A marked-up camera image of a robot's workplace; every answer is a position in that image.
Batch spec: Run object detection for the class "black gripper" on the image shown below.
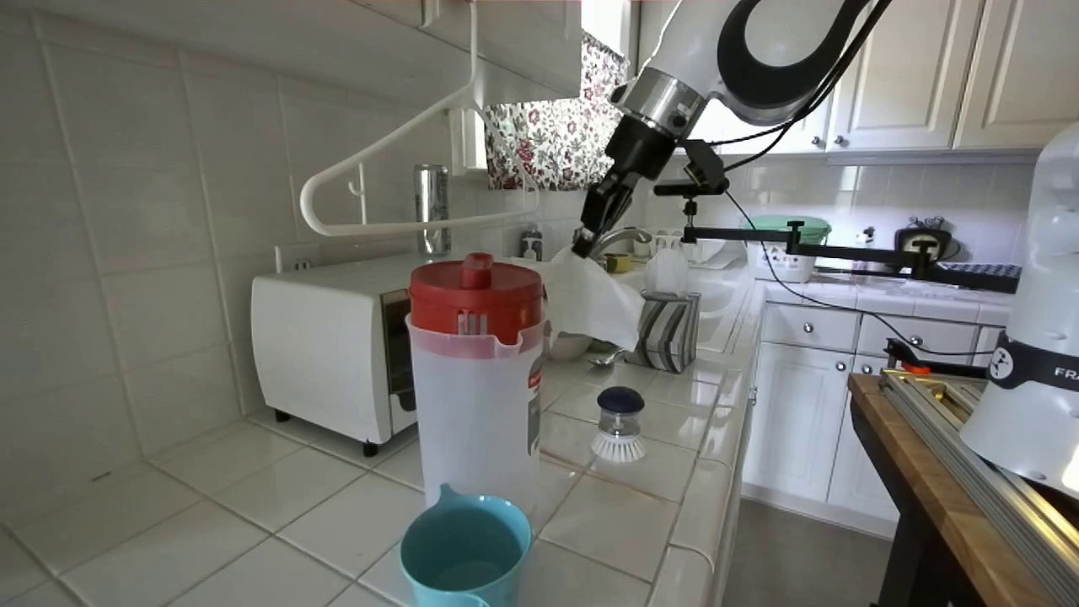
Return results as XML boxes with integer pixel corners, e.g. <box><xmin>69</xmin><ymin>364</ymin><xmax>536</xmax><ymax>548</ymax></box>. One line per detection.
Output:
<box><xmin>571</xmin><ymin>115</ymin><xmax>681</xmax><ymax>259</ymax></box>

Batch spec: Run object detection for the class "white cloth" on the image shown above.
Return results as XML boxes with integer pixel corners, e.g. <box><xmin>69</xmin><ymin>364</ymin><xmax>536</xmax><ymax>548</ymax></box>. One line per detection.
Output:
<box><xmin>542</xmin><ymin>245</ymin><xmax>649</xmax><ymax>355</ymax></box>

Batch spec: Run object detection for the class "white under-cabinet box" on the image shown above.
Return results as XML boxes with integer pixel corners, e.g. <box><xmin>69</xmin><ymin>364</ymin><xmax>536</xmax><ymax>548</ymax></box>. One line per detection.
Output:
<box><xmin>449</xmin><ymin>104</ymin><xmax>492</xmax><ymax>175</ymax></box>

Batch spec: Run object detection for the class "white base cabinet drawer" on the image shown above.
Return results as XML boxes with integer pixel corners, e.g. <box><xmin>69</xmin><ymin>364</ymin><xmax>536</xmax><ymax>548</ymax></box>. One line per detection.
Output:
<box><xmin>852</xmin><ymin>312</ymin><xmax>1005</xmax><ymax>368</ymax></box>
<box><xmin>764</xmin><ymin>300</ymin><xmax>867</xmax><ymax>355</ymax></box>

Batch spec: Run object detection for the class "white base cabinet door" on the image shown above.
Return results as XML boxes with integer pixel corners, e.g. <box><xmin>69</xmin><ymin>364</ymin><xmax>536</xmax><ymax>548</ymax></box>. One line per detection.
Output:
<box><xmin>824</xmin><ymin>351</ymin><xmax>904</xmax><ymax>528</ymax></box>
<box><xmin>740</xmin><ymin>337</ymin><xmax>852</xmax><ymax>504</ymax></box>

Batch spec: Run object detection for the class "yellow sponge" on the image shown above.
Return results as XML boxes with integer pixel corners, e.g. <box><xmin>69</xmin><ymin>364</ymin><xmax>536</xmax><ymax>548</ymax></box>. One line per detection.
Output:
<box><xmin>603</xmin><ymin>245</ymin><xmax>649</xmax><ymax>277</ymax></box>

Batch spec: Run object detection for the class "small soap dispenser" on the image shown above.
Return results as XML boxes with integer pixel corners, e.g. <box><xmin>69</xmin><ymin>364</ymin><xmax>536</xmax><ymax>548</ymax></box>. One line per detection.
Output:
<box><xmin>515</xmin><ymin>225</ymin><xmax>551</xmax><ymax>270</ymax></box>

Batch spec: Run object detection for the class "clear soap bottle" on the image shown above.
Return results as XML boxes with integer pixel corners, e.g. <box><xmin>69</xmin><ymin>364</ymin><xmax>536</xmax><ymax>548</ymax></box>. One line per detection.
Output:
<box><xmin>649</xmin><ymin>229</ymin><xmax>691</xmax><ymax>296</ymax></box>

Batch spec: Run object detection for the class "floral window curtain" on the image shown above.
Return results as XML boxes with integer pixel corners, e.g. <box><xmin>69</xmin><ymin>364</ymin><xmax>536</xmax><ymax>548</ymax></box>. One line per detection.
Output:
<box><xmin>482</xmin><ymin>37</ymin><xmax>633</xmax><ymax>193</ymax></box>

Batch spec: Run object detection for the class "grey striped dish towel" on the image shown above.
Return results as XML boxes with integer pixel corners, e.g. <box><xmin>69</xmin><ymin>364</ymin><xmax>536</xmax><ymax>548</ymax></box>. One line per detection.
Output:
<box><xmin>633</xmin><ymin>286</ymin><xmax>706</xmax><ymax>377</ymax></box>

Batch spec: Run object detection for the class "beige bowl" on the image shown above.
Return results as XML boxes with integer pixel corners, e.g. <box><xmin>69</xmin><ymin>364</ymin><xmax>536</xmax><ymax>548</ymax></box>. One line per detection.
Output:
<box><xmin>542</xmin><ymin>329</ymin><xmax>598</xmax><ymax>364</ymax></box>

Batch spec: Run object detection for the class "steel cylinder canister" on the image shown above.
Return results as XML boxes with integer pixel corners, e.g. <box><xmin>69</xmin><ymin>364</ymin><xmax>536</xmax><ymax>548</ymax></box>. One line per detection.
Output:
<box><xmin>415</xmin><ymin>160</ymin><xmax>455</xmax><ymax>259</ymax></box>

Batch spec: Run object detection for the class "green plastic container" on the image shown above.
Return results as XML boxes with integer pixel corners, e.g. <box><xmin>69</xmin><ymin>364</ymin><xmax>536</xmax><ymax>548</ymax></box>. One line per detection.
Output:
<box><xmin>745</xmin><ymin>213</ymin><xmax>836</xmax><ymax>250</ymax></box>

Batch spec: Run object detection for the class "white pot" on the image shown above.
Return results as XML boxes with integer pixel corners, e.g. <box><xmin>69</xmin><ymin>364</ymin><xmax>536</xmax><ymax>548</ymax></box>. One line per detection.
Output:
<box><xmin>762</xmin><ymin>239</ymin><xmax>824</xmax><ymax>283</ymax></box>

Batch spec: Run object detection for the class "small glass jar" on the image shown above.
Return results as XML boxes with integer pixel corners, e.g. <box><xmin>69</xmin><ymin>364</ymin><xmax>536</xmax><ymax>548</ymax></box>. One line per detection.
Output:
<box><xmin>590</xmin><ymin>384</ymin><xmax>650</xmax><ymax>469</ymax></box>

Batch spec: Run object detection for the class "clear pitcher with red lid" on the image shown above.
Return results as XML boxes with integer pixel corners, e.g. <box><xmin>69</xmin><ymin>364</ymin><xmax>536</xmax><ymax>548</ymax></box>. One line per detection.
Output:
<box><xmin>401</xmin><ymin>250</ymin><xmax>553</xmax><ymax>514</ymax></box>

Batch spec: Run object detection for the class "white plastic clothes hanger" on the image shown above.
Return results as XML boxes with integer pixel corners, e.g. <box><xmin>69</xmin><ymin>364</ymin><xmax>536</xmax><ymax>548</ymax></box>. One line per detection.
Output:
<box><xmin>296</xmin><ymin>0</ymin><xmax>542</xmax><ymax>242</ymax></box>

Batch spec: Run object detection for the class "white toaster oven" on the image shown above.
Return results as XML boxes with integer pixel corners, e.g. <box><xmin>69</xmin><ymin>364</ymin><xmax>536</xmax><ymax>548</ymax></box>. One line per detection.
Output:
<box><xmin>247</xmin><ymin>250</ymin><xmax>451</xmax><ymax>458</ymax></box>

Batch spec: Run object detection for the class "black round dial appliance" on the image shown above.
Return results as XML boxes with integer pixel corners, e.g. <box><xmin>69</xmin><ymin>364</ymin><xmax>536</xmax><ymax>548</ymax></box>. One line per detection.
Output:
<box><xmin>893</xmin><ymin>215</ymin><xmax>962</xmax><ymax>266</ymax></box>

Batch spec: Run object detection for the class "black table clamp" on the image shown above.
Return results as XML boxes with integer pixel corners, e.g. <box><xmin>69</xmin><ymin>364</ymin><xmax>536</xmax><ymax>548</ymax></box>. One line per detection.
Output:
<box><xmin>884</xmin><ymin>333</ymin><xmax>1005</xmax><ymax>382</ymax></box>

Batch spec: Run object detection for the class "teal plastic measuring cup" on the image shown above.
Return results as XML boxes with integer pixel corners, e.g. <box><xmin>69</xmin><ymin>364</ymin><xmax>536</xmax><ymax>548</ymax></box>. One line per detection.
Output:
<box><xmin>398</xmin><ymin>481</ymin><xmax>536</xmax><ymax>607</ymax></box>

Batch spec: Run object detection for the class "black stove grate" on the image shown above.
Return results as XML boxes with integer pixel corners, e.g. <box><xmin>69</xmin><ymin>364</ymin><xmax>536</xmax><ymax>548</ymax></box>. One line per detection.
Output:
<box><xmin>929</xmin><ymin>259</ymin><xmax>1026</xmax><ymax>296</ymax></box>

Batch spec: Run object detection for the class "wooden table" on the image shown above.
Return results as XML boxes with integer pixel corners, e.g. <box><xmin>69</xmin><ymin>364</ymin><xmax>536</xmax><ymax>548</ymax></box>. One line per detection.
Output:
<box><xmin>845</xmin><ymin>369</ymin><xmax>1058</xmax><ymax>607</ymax></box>

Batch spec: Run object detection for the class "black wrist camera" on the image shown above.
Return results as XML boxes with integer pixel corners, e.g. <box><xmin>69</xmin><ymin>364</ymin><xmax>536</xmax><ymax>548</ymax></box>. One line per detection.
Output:
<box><xmin>681</xmin><ymin>139</ymin><xmax>735</xmax><ymax>185</ymax></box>

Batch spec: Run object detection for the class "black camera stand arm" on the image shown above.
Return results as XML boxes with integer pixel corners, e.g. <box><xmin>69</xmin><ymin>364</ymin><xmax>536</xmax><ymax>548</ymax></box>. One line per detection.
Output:
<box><xmin>678</xmin><ymin>194</ymin><xmax>941</xmax><ymax>281</ymax></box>

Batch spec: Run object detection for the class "black camera cable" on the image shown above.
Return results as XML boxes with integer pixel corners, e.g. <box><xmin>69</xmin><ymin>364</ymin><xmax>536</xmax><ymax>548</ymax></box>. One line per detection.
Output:
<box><xmin>722</xmin><ymin>188</ymin><xmax>907</xmax><ymax>348</ymax></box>

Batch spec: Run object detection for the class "aluminium rail with green light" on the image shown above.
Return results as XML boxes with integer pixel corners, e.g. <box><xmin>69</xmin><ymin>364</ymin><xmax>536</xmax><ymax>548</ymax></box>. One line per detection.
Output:
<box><xmin>877</xmin><ymin>364</ymin><xmax>1079</xmax><ymax>607</ymax></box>

